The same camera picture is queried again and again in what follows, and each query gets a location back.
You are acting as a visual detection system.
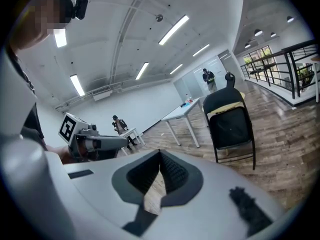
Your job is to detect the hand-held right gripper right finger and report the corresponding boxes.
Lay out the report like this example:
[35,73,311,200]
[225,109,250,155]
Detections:
[159,149,204,208]

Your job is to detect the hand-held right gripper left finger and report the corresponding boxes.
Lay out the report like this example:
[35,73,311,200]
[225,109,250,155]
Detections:
[111,149,161,205]

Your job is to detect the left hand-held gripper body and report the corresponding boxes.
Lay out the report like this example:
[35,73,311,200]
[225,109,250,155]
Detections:
[58,112,129,163]

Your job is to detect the black folding chair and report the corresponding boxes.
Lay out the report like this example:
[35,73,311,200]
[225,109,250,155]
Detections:
[202,87,257,171]

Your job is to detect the small white table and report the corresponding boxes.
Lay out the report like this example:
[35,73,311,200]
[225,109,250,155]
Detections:
[119,127,146,156]

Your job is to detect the white air conditioner unit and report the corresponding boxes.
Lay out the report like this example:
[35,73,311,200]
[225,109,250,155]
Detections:
[91,85,114,102]

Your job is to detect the ceiling tube light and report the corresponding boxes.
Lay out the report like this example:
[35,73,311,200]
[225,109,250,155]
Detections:
[158,14,190,46]
[169,63,184,75]
[192,43,211,58]
[135,61,150,81]
[69,74,86,97]

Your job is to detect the long white table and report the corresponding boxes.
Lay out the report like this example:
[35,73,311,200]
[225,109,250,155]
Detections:
[160,97,209,149]

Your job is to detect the small red and blue items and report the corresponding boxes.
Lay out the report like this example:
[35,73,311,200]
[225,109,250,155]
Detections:
[179,97,195,109]

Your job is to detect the person's torso in white shirt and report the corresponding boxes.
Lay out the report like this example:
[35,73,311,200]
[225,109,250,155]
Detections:
[0,43,48,152]

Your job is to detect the large window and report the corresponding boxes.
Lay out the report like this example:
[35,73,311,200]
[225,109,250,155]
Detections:
[241,45,274,73]

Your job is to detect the person's head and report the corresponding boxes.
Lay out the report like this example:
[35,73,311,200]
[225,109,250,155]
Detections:
[9,0,75,51]

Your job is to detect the black metal railing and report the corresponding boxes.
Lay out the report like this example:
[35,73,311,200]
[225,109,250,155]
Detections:
[240,39,320,100]

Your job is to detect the black head-worn camera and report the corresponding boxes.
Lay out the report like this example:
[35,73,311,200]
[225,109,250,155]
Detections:
[71,0,89,21]

